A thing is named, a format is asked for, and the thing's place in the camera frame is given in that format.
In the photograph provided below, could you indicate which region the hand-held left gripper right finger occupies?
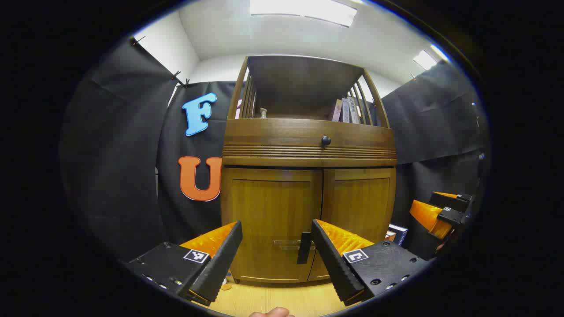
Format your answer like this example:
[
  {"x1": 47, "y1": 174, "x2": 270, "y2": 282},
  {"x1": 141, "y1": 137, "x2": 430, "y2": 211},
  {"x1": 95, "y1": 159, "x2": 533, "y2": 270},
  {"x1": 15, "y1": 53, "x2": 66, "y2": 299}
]
[{"x1": 311, "y1": 219, "x2": 430, "y2": 306}]

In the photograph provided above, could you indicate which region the wooden shoe cabinet door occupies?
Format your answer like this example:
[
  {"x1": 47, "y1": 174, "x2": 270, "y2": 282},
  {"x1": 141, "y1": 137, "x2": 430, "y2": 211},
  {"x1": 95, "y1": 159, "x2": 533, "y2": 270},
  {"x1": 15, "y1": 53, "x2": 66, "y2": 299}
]
[
  {"x1": 220, "y1": 167, "x2": 323, "y2": 284},
  {"x1": 307, "y1": 167, "x2": 397, "y2": 282}
]

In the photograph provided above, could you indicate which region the large ceiling light panel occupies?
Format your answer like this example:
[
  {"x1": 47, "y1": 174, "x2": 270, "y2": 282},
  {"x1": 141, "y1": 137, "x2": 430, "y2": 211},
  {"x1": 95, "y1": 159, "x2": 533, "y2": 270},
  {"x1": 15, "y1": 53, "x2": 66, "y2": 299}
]
[{"x1": 250, "y1": 0, "x2": 358, "y2": 28}]

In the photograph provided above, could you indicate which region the dark blue book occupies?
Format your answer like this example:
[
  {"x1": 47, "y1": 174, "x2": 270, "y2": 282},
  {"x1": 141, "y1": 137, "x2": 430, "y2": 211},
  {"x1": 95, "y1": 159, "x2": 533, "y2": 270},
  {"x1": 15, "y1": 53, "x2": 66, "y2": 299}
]
[{"x1": 388, "y1": 224, "x2": 409, "y2": 247}]

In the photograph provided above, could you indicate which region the wooden cabinet drawer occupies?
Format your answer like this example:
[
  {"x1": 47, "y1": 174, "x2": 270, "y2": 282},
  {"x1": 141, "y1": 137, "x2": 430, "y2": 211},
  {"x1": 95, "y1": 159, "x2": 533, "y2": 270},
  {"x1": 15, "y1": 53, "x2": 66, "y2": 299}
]
[{"x1": 222, "y1": 118, "x2": 398, "y2": 168}]

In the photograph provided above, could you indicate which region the black backdrop cloth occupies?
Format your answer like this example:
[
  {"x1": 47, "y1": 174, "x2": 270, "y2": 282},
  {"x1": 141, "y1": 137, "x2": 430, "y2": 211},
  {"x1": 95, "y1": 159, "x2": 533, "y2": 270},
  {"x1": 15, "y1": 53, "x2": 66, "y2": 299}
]
[{"x1": 59, "y1": 37, "x2": 487, "y2": 265}]

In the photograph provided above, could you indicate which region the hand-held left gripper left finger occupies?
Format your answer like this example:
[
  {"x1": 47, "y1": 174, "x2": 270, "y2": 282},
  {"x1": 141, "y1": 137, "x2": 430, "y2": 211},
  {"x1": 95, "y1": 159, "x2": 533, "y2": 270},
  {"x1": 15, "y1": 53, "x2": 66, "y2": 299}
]
[{"x1": 126, "y1": 220, "x2": 244, "y2": 307}]

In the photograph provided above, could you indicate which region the black door handle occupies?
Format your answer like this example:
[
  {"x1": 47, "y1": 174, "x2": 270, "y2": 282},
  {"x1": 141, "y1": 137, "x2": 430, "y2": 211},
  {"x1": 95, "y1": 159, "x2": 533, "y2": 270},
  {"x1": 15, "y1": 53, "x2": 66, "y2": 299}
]
[{"x1": 297, "y1": 232, "x2": 313, "y2": 265}]

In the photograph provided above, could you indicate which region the wooden double-door shoe cabinet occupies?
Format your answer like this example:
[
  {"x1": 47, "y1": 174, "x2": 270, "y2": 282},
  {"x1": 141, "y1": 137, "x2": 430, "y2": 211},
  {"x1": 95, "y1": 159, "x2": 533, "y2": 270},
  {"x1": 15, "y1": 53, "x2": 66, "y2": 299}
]
[{"x1": 220, "y1": 55, "x2": 398, "y2": 284}]

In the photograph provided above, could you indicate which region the small ceiling light panel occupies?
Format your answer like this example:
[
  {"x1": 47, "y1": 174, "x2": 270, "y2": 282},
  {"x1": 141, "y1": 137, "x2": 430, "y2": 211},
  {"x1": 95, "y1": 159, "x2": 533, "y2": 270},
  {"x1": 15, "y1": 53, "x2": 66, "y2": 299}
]
[{"x1": 413, "y1": 49, "x2": 438, "y2": 71}]

